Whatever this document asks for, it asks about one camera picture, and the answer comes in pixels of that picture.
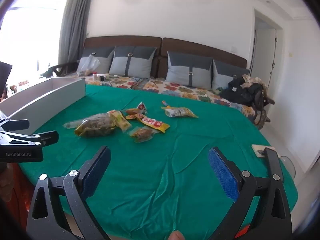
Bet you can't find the white red snack packet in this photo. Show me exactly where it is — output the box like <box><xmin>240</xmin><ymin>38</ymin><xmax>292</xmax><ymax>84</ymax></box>
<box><xmin>136</xmin><ymin>101</ymin><xmax>148</xmax><ymax>114</ymax></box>

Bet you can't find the smartphone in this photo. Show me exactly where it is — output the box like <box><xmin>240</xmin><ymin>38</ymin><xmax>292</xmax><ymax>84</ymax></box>
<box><xmin>251</xmin><ymin>144</ymin><xmax>278</xmax><ymax>158</ymax></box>

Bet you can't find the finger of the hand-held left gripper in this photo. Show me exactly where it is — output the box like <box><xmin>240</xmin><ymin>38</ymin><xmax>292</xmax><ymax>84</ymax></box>
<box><xmin>0</xmin><ymin>119</ymin><xmax>30</xmax><ymax>131</ymax></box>
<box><xmin>5</xmin><ymin>131</ymin><xmax>59</xmax><ymax>148</ymax></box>

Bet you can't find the brown handbag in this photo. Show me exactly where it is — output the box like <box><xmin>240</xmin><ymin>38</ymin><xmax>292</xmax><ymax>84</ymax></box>
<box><xmin>252</xmin><ymin>84</ymin><xmax>275</xmax><ymax>130</ymax></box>

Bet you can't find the grey two-tone pillow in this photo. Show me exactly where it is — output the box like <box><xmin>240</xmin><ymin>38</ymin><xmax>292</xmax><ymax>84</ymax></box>
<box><xmin>212</xmin><ymin>59</ymin><xmax>250</xmax><ymax>90</ymax></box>
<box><xmin>77</xmin><ymin>47</ymin><xmax>115</xmax><ymax>74</ymax></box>
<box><xmin>109</xmin><ymin>46</ymin><xmax>158</xmax><ymax>77</ymax></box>
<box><xmin>166</xmin><ymin>51</ymin><xmax>213</xmax><ymax>89</ymax></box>

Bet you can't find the clear yellow-edged peanut bag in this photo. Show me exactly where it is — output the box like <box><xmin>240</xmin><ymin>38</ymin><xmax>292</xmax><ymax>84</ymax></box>
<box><xmin>62</xmin><ymin>112</ymin><xmax>118</xmax><ymax>137</ymax></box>

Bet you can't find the long yellow red snack packet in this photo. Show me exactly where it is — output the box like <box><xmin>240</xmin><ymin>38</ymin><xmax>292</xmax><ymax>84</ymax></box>
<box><xmin>126</xmin><ymin>113</ymin><xmax>170</xmax><ymax>133</ymax></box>

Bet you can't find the white rectangular box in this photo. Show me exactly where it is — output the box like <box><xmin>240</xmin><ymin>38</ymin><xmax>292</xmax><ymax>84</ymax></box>
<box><xmin>0</xmin><ymin>77</ymin><xmax>87</xmax><ymax>136</ymax></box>

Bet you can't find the brown padded headboard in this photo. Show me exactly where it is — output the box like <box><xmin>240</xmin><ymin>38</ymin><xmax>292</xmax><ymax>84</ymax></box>
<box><xmin>84</xmin><ymin>36</ymin><xmax>247</xmax><ymax>79</ymax></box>

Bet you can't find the dark flat panel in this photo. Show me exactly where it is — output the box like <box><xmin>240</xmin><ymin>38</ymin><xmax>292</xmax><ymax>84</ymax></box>
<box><xmin>0</xmin><ymin>61</ymin><xmax>13</xmax><ymax>100</ymax></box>

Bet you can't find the grey curtain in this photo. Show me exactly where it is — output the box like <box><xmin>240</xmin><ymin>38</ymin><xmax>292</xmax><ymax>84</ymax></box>
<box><xmin>58</xmin><ymin>0</ymin><xmax>97</xmax><ymax>65</ymax></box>

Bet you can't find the black hanging cable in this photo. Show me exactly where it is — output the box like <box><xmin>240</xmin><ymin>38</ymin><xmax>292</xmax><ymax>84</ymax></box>
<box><xmin>269</xmin><ymin>29</ymin><xmax>278</xmax><ymax>83</ymax></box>

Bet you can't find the dark wooden chair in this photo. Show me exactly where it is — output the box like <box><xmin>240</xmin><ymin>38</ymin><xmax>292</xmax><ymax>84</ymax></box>
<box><xmin>41</xmin><ymin>61</ymin><xmax>78</xmax><ymax>78</ymax></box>

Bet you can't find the floral bed sheet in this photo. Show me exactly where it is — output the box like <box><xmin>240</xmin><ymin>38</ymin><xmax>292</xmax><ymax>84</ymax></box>
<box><xmin>62</xmin><ymin>71</ymin><xmax>260</xmax><ymax>128</ymax></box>

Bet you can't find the clear plastic bag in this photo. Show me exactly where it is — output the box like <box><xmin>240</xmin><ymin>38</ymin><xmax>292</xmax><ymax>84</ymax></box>
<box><xmin>76</xmin><ymin>54</ymin><xmax>100</xmax><ymax>77</ymax></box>

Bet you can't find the yellow brown chicken feet packet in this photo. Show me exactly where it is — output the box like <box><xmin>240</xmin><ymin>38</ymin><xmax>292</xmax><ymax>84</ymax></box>
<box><xmin>129</xmin><ymin>127</ymin><xmax>157</xmax><ymax>143</ymax></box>

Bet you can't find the green patterned blanket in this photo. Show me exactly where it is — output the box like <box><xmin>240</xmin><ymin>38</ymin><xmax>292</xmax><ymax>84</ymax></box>
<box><xmin>19</xmin><ymin>84</ymin><xmax>299</xmax><ymax>240</ymax></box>

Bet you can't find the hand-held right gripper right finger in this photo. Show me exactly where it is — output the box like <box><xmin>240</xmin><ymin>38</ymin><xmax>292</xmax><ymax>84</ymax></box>
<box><xmin>208</xmin><ymin>147</ymin><xmax>293</xmax><ymax>240</ymax></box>

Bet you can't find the person's right hand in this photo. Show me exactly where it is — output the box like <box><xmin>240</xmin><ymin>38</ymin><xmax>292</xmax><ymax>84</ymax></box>
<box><xmin>167</xmin><ymin>230</ymin><xmax>186</xmax><ymax>240</ymax></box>

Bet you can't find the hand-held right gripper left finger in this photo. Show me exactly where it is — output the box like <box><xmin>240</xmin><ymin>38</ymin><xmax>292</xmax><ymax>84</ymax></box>
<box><xmin>26</xmin><ymin>145</ymin><xmax>112</xmax><ymax>240</ymax></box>

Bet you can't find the yellow corn snack packet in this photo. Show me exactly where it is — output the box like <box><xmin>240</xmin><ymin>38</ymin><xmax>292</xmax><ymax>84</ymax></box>
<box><xmin>106</xmin><ymin>109</ymin><xmax>132</xmax><ymax>133</ymax></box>

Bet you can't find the beige patterned cloth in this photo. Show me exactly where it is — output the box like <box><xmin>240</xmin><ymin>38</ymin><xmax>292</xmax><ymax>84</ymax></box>
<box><xmin>241</xmin><ymin>74</ymin><xmax>267</xmax><ymax>92</ymax></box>

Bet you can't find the white door frame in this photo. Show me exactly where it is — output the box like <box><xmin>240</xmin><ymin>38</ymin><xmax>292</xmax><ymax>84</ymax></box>
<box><xmin>250</xmin><ymin>9</ymin><xmax>285</xmax><ymax>98</ymax></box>

